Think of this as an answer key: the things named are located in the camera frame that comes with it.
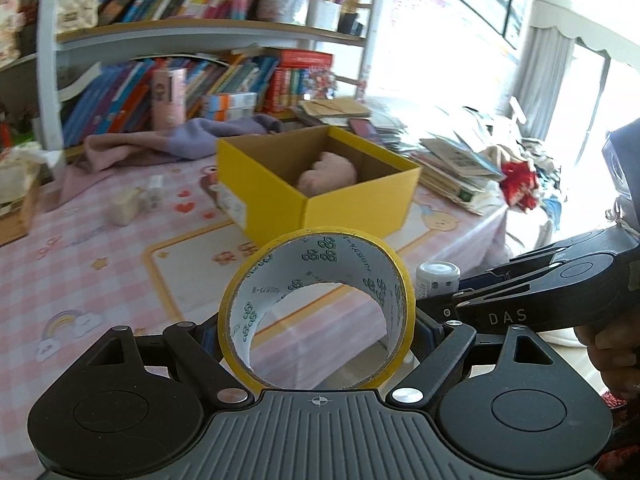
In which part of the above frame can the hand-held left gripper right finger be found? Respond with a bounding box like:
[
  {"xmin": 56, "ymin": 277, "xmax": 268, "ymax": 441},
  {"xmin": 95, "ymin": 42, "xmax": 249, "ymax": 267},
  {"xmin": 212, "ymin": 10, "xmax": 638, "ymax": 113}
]
[{"xmin": 385, "ymin": 312, "xmax": 556, "ymax": 408}]

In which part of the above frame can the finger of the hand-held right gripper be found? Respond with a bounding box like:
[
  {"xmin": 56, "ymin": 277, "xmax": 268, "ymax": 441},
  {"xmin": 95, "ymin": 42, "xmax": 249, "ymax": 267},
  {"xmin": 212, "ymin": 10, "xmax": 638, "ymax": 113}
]
[
  {"xmin": 414, "ymin": 264, "xmax": 567, "ymax": 334},
  {"xmin": 456, "ymin": 249, "xmax": 567, "ymax": 294}
]

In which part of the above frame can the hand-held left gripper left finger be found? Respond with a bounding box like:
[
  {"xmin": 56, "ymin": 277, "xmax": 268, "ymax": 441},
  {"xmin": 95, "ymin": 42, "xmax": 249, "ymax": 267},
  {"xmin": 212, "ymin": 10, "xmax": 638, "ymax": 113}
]
[{"xmin": 86, "ymin": 317, "xmax": 256, "ymax": 408}]

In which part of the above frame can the small purple label bottle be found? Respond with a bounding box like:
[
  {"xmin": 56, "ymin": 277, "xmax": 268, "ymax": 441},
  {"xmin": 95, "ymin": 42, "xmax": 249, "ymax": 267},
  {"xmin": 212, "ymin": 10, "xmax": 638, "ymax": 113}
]
[{"xmin": 415, "ymin": 260, "xmax": 461, "ymax": 302}]

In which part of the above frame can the yellow tape roll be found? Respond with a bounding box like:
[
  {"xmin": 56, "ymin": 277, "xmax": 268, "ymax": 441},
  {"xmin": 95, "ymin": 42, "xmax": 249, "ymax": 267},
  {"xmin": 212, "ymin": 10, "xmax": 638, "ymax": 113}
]
[{"xmin": 218, "ymin": 225, "xmax": 416, "ymax": 391}]

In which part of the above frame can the yellow cardboard box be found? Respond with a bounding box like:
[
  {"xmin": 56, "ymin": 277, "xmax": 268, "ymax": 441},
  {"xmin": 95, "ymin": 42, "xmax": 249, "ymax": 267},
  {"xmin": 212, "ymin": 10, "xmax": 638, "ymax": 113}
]
[{"xmin": 215, "ymin": 125, "xmax": 422, "ymax": 242}]

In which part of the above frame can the pink plush toy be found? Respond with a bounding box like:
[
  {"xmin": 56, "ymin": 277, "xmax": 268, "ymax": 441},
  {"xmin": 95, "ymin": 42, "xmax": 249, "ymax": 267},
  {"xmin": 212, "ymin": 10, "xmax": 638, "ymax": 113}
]
[{"xmin": 294, "ymin": 150, "xmax": 360, "ymax": 196}]

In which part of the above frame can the person's right hand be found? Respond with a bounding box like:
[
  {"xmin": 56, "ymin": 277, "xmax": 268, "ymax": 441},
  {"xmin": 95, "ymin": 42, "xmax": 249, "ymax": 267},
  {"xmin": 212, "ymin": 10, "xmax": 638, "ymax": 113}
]
[{"xmin": 574, "ymin": 304, "xmax": 640, "ymax": 402}]

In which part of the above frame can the red crumpled cloth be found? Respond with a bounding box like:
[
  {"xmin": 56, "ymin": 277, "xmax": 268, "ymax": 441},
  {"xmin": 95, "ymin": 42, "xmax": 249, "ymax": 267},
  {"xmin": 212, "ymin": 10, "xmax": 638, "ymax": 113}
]
[{"xmin": 499, "ymin": 159, "xmax": 542, "ymax": 209}]

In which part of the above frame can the pile of thin booklets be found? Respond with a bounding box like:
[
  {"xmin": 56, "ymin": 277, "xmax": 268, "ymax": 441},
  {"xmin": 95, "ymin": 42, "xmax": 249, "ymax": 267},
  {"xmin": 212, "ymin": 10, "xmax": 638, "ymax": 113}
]
[{"xmin": 417, "ymin": 134, "xmax": 507, "ymax": 216}]

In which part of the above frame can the pink checked printed tablecloth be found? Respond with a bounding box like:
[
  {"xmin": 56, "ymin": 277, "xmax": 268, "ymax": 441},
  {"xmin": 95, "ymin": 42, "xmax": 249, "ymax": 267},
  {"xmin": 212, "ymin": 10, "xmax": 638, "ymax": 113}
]
[{"xmin": 0, "ymin": 159, "xmax": 512, "ymax": 413}]

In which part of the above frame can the person's red garment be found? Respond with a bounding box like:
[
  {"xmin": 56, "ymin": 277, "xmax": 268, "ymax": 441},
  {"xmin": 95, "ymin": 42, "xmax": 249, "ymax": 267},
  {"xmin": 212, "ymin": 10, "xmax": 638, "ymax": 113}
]
[{"xmin": 596, "ymin": 391, "xmax": 640, "ymax": 480}]

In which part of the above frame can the stack of loose papers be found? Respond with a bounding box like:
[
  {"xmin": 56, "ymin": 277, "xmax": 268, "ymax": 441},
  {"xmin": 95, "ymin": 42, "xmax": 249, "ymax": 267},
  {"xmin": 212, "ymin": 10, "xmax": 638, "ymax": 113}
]
[{"xmin": 295, "ymin": 97, "xmax": 427, "ymax": 157}]

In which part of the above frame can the pink and purple cloth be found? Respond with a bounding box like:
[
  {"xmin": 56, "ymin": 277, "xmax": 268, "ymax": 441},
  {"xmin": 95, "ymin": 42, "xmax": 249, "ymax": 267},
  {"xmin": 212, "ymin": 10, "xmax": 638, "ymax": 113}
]
[{"xmin": 59, "ymin": 114, "xmax": 284, "ymax": 202}]

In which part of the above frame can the smartphone with red screen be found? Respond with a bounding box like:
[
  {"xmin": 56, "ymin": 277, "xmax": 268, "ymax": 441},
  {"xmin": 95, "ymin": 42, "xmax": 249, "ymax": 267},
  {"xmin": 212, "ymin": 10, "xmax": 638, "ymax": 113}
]
[{"xmin": 348, "ymin": 117, "xmax": 382, "ymax": 144}]

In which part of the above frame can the grey curtain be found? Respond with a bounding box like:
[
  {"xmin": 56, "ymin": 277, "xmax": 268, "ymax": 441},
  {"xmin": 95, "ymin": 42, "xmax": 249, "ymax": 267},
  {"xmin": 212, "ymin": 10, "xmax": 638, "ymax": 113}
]
[{"xmin": 517, "ymin": 0, "xmax": 612, "ymax": 162}]

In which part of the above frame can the orange and blue carton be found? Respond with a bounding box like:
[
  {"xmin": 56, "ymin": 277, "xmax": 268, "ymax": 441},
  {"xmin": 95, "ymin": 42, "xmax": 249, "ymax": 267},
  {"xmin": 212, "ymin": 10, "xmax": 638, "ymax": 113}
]
[
  {"xmin": 202, "ymin": 104, "xmax": 257, "ymax": 122},
  {"xmin": 205, "ymin": 92, "xmax": 259, "ymax": 111}
]

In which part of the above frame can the brown paper envelope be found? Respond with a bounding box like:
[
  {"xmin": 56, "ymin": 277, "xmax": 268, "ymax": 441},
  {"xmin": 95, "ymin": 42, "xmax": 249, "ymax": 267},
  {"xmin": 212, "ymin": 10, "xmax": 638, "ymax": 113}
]
[{"xmin": 298, "ymin": 97, "xmax": 374, "ymax": 120}]

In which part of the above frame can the wooden tissue box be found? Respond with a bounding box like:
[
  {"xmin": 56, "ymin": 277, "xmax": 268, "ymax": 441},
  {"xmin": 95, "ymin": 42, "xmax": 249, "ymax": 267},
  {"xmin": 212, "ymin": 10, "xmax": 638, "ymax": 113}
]
[{"xmin": 0, "ymin": 141, "xmax": 57, "ymax": 247}]

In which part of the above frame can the row of colourful books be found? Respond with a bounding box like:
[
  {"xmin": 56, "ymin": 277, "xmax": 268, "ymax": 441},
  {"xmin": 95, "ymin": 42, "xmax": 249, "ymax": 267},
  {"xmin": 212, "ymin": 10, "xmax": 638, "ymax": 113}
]
[{"xmin": 60, "ymin": 52, "xmax": 281, "ymax": 137}]

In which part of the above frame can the red boxed book set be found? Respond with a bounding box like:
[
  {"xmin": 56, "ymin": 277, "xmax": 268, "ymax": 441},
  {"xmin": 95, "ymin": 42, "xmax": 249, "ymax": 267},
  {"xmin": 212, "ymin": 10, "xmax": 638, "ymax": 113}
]
[{"xmin": 264, "ymin": 49, "xmax": 335, "ymax": 114}]

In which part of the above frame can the black pen cup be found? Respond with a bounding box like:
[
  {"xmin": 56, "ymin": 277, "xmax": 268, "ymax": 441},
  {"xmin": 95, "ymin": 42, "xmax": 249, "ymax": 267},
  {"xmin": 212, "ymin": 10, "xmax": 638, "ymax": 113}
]
[{"xmin": 337, "ymin": 9, "xmax": 366, "ymax": 37}]

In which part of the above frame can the white bookshelf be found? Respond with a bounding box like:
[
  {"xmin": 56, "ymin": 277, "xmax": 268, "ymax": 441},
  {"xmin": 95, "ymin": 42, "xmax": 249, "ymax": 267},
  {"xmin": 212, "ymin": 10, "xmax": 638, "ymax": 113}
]
[{"xmin": 0, "ymin": 0, "xmax": 382, "ymax": 162}]

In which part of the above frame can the white pen cup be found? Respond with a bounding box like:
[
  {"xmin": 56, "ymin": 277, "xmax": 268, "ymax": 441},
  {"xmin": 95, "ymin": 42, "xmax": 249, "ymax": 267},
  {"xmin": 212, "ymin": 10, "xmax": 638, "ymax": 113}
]
[
  {"xmin": 305, "ymin": 0, "xmax": 344, "ymax": 31},
  {"xmin": 257, "ymin": 0, "xmax": 310, "ymax": 26}
]

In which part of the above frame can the white pearl handbag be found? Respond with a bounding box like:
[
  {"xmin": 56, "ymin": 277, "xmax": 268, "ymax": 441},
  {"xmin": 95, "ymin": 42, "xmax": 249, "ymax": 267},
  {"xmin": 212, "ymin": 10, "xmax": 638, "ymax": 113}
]
[{"xmin": 54, "ymin": 0, "xmax": 100, "ymax": 34}]

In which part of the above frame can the stuffed doll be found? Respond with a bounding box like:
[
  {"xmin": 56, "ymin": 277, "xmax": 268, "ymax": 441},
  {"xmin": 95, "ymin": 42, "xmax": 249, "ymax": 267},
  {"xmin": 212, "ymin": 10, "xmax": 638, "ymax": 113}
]
[{"xmin": 0, "ymin": 0, "xmax": 27, "ymax": 67}]

